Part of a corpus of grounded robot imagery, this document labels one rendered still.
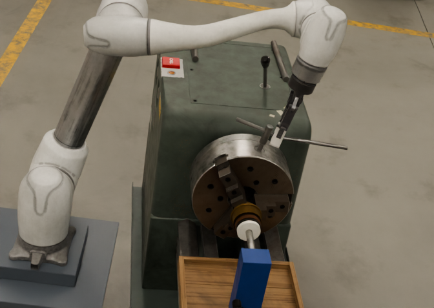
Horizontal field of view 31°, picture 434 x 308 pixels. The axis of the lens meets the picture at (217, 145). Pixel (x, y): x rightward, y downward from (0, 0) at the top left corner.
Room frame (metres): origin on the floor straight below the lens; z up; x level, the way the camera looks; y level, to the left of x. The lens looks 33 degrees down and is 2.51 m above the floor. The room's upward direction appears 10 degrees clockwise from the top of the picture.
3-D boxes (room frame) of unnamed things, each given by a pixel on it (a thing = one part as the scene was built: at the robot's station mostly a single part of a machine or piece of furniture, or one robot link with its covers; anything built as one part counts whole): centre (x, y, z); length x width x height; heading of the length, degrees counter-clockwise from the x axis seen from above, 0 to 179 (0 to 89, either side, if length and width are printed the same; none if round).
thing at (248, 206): (1.83, -0.12, 1.08); 0.09 x 0.09 x 0.09; 10
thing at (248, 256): (1.64, -0.16, 1.00); 0.08 x 0.06 x 0.23; 100
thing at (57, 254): (1.87, 0.49, 0.83); 0.22 x 0.18 x 0.06; 4
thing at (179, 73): (2.36, 0.19, 1.23); 0.13 x 0.08 x 0.06; 10
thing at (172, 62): (2.38, 0.20, 1.26); 0.06 x 0.06 x 0.02; 10
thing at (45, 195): (1.90, 0.50, 0.97); 0.18 x 0.16 x 0.22; 5
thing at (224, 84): (2.37, -0.01, 1.06); 0.59 x 0.48 x 0.39; 10
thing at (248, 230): (1.72, -0.14, 1.08); 0.13 x 0.07 x 0.07; 10
